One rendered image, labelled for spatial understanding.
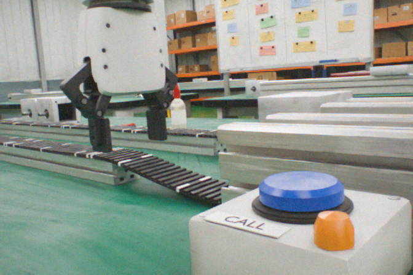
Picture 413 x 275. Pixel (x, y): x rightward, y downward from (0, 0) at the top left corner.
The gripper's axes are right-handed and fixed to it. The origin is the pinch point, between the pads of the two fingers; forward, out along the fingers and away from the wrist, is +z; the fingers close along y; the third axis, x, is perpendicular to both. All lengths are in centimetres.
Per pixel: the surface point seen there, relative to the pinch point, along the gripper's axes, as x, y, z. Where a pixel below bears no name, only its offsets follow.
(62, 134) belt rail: -51, -18, 5
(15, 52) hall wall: -1107, -463, -112
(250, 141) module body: 21.8, 5.1, -1.4
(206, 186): 12.3, 0.3, 4.8
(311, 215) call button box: 31.8, 14.8, -0.4
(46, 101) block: -78, -28, -3
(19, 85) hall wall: -1103, -462, -21
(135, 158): 0.4, -0.1, 2.8
